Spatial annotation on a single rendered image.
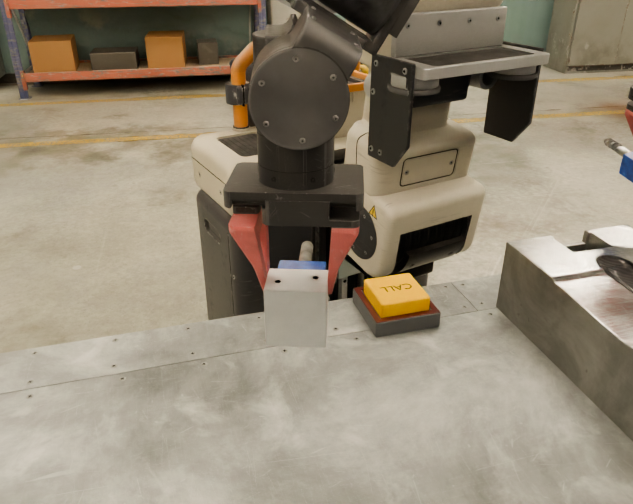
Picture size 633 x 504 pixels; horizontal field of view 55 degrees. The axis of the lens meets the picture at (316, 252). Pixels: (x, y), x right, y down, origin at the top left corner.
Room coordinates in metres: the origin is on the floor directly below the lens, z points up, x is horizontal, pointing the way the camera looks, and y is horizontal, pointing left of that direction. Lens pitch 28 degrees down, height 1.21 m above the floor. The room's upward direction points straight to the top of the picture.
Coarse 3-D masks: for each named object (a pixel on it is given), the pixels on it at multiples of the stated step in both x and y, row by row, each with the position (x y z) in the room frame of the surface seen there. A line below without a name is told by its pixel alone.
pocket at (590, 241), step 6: (588, 234) 0.65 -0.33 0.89; (582, 240) 0.65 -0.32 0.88; (588, 240) 0.65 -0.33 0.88; (594, 240) 0.64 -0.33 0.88; (600, 240) 0.63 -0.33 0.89; (570, 246) 0.64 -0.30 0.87; (576, 246) 0.64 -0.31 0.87; (582, 246) 0.65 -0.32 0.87; (588, 246) 0.64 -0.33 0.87; (594, 246) 0.64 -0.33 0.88; (600, 246) 0.63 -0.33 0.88; (606, 246) 0.62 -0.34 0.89
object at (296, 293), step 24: (288, 264) 0.47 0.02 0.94; (312, 264) 0.47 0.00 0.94; (264, 288) 0.41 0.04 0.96; (288, 288) 0.41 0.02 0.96; (312, 288) 0.41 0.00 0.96; (264, 312) 0.41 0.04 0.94; (288, 312) 0.40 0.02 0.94; (312, 312) 0.40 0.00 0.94; (288, 336) 0.40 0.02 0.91; (312, 336) 0.40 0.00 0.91
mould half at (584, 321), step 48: (528, 240) 0.62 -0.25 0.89; (624, 240) 0.62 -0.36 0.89; (528, 288) 0.57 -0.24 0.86; (576, 288) 0.52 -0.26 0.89; (624, 288) 0.52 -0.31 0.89; (528, 336) 0.56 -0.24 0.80; (576, 336) 0.49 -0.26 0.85; (624, 336) 0.45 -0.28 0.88; (576, 384) 0.48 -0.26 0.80; (624, 384) 0.42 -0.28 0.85; (624, 432) 0.41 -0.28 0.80
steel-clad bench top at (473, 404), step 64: (256, 320) 0.59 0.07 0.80; (448, 320) 0.59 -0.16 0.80; (0, 384) 0.48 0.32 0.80; (64, 384) 0.48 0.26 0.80; (128, 384) 0.48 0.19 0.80; (192, 384) 0.48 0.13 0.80; (256, 384) 0.48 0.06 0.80; (320, 384) 0.48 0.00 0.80; (384, 384) 0.48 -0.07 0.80; (448, 384) 0.48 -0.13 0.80; (512, 384) 0.48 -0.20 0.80; (0, 448) 0.39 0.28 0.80; (64, 448) 0.39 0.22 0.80; (128, 448) 0.39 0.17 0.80; (192, 448) 0.39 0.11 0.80; (256, 448) 0.39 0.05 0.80; (320, 448) 0.39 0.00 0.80; (384, 448) 0.39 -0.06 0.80; (448, 448) 0.39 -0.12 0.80; (512, 448) 0.39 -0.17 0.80; (576, 448) 0.39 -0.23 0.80
